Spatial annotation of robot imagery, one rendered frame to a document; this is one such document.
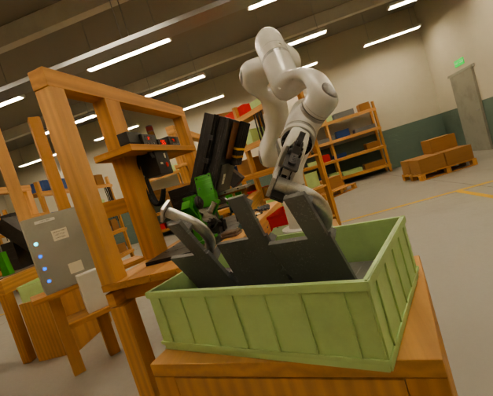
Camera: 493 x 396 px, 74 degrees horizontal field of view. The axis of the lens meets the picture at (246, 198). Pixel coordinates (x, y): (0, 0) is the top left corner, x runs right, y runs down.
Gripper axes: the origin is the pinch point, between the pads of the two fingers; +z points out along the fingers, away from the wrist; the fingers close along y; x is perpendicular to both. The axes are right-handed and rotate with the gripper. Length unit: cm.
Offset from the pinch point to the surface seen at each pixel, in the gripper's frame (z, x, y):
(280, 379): 26.8, 14.6, -29.3
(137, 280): -14, -44, -102
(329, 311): 19.3, 16.0, -8.6
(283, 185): 2.0, 0.1, 1.0
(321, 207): 2.2, 8.9, -0.7
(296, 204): 5.6, 3.6, 0.7
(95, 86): -91, -112, -63
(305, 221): 5.6, 6.8, -2.7
